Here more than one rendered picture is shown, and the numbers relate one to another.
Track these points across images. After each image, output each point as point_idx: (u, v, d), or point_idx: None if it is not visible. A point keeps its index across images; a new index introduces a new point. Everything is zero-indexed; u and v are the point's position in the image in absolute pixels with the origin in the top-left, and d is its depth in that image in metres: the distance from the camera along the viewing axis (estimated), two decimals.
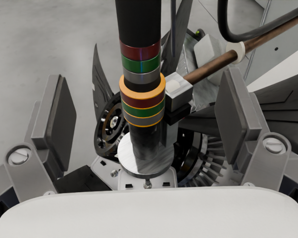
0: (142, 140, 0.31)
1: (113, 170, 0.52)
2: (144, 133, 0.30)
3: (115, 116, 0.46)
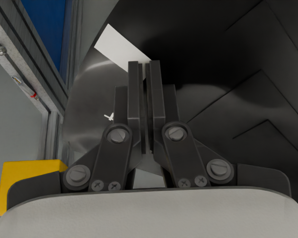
0: None
1: None
2: None
3: None
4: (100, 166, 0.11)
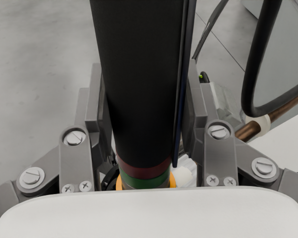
0: None
1: None
2: None
3: None
4: (55, 169, 0.11)
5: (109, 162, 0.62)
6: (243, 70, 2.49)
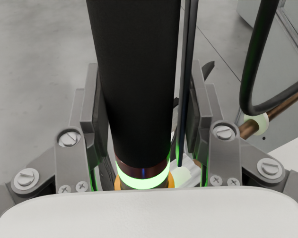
0: None
1: None
2: None
3: None
4: (49, 170, 0.11)
5: (114, 188, 0.72)
6: (238, 79, 2.59)
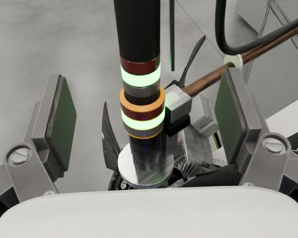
0: (142, 151, 0.31)
1: None
2: (144, 145, 0.30)
3: (124, 188, 0.59)
4: None
5: None
6: None
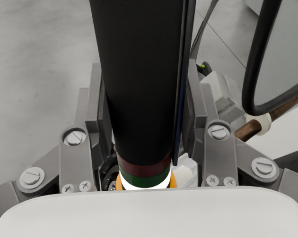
0: None
1: None
2: None
3: None
4: (55, 169, 0.11)
5: None
6: (244, 67, 2.47)
